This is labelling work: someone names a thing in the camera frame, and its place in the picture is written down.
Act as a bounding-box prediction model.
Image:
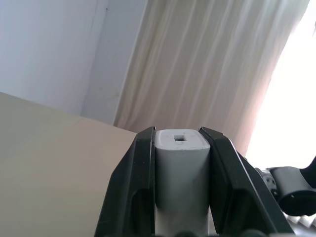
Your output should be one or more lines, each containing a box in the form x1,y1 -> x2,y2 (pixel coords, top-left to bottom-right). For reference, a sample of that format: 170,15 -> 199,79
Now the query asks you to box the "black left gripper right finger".
198,126 -> 296,237

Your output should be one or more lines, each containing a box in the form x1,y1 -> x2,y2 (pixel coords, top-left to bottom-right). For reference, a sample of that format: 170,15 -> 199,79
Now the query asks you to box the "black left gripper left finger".
94,126 -> 157,237

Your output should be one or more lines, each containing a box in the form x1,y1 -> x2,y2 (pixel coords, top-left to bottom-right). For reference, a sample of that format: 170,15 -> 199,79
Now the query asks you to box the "bright window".
245,0 -> 316,171

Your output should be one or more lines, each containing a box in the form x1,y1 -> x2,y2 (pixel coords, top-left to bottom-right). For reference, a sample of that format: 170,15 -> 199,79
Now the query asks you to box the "white charger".
153,128 -> 212,237

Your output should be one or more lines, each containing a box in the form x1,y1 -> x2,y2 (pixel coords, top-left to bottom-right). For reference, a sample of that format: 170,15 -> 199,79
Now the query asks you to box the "beige curtain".
113,0 -> 311,158

